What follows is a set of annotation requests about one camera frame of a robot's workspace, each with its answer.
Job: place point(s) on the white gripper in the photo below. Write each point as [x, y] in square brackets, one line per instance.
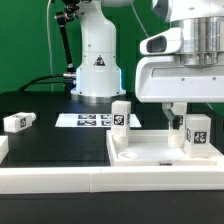
[162, 77]

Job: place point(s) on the white square table top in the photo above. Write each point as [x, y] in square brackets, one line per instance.
[150, 148]

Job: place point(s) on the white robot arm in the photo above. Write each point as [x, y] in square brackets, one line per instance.
[98, 78]

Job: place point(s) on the white front fence rail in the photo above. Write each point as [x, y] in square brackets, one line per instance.
[109, 179]

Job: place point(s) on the white fence rail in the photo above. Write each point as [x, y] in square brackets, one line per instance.
[4, 148]
[109, 179]

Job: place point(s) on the white marker base plate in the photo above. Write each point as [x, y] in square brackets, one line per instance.
[90, 120]

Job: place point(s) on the white left fence rail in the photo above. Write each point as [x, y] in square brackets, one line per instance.
[4, 148]

